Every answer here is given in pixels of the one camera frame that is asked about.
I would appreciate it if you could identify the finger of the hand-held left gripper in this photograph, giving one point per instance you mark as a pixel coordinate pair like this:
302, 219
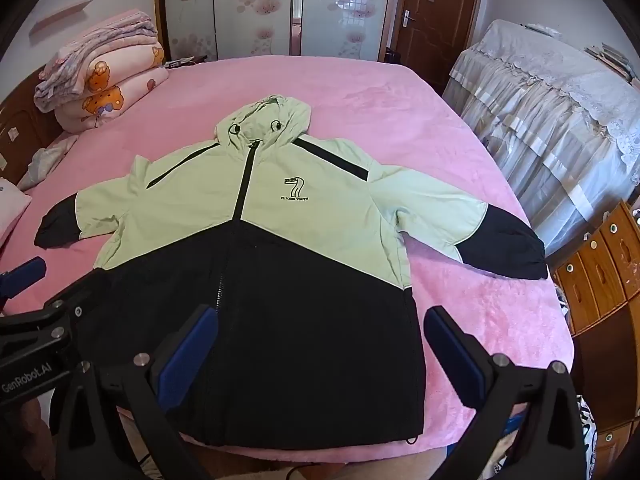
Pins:
75, 297
22, 272

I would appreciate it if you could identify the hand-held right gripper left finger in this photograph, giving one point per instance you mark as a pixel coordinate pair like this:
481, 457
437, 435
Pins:
195, 350

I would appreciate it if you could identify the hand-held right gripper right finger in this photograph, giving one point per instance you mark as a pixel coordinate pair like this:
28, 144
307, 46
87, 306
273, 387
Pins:
452, 355

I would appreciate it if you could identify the green and black hooded jacket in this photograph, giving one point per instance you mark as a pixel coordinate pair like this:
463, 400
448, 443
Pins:
300, 210

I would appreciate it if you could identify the pink pillow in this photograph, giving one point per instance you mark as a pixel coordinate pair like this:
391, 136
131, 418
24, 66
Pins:
12, 210

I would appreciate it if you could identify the white crumpled cloth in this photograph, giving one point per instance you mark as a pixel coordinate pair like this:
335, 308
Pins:
50, 160

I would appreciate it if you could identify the wooden headboard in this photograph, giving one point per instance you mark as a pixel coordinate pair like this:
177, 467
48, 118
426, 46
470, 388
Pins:
25, 135

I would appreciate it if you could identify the black white patterned cloth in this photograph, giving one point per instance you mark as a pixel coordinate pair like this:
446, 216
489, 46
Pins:
586, 425

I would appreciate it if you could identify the wooden drawer cabinet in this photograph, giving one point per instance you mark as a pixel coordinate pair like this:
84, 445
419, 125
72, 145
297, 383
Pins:
600, 270

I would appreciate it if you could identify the pink bear print quilt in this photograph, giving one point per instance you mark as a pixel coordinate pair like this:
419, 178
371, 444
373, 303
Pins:
125, 85

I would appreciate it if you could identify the pink floral folded blanket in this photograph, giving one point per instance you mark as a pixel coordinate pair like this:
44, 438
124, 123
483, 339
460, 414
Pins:
100, 35

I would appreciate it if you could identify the pink bed blanket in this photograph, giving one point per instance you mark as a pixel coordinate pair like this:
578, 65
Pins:
400, 110

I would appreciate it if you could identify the brown wooden door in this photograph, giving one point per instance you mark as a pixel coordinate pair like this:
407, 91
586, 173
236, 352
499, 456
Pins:
440, 35

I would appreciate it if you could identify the floral glass sliding wardrobe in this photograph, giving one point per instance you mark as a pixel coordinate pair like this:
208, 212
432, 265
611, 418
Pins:
250, 10

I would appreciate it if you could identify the stack of books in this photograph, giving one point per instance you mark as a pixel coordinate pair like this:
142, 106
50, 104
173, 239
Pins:
612, 57

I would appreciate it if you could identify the pink wall shelf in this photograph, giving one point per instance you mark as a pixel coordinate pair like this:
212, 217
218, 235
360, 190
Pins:
55, 19

